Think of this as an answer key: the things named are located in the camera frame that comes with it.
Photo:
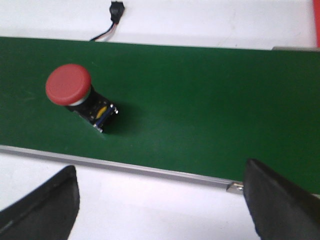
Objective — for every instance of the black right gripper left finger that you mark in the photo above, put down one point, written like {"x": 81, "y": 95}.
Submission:
{"x": 47, "y": 213}

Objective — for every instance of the green conveyor belt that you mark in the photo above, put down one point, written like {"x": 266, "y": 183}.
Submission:
{"x": 190, "y": 105}

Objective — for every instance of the black connector with cable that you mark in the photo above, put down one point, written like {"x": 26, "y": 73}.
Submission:
{"x": 116, "y": 10}

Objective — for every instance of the red plastic tray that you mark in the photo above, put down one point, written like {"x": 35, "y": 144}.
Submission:
{"x": 316, "y": 10}

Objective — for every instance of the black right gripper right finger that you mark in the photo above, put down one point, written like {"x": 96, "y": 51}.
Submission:
{"x": 280, "y": 209}

